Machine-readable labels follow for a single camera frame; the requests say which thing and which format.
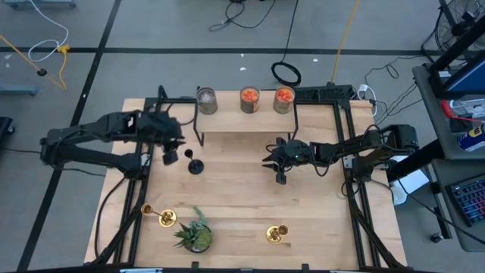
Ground black cable beside rig frame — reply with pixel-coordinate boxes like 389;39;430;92
93;176;128;261

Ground candle jar with orange wax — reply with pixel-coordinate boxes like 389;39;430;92
239;86;261;114
272;85;296;115

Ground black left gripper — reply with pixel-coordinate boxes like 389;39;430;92
140;111;187;166

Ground yellow cable with plug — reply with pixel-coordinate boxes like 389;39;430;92
0;34;72;91

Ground white plug with cable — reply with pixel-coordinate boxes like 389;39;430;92
357;83;378;117

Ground red tool on table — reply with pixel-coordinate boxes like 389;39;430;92
440;99;482;124

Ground white floor cable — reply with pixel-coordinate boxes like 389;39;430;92
27;0;70;64

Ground potted green succulent plant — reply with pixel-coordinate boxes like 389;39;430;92
173;206;214;254

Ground black floor fan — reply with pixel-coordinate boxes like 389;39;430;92
421;0;485;58

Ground yellow hanging power cable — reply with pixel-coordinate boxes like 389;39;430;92
330;0;360;85

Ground wooden shelf riser black legs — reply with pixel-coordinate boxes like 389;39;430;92
193;89;299;147

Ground black perforated power box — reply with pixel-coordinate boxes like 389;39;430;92
293;83;355;102

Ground candle jar with grey wax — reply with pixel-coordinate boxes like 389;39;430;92
196;86;219;115

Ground side table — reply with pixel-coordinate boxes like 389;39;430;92
411;64;485;160

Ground backlit computer keyboard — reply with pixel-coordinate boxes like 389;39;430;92
449;177;485;228

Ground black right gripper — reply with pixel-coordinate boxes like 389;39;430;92
261;136;318;186

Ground black object on floor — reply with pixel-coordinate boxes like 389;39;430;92
0;116;16;137

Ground white box on floor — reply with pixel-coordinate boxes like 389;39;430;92
390;168;430;206

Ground black coiled floor cable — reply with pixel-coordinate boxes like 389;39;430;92
270;0;302;87

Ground gold candlestick holder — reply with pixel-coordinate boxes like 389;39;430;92
265;224;289;246
140;203;177;228

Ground black tangled floor cable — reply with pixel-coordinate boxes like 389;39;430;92
208;0;277;32

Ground grey keyboard table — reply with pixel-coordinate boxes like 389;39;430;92
431;158;485;253

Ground WD-40 spray can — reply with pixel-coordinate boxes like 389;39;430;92
456;124;485;152

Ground black metal rig frame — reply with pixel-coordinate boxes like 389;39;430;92
90;83;408;273

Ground black candlestick holder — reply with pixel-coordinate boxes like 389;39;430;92
183;148;205;176

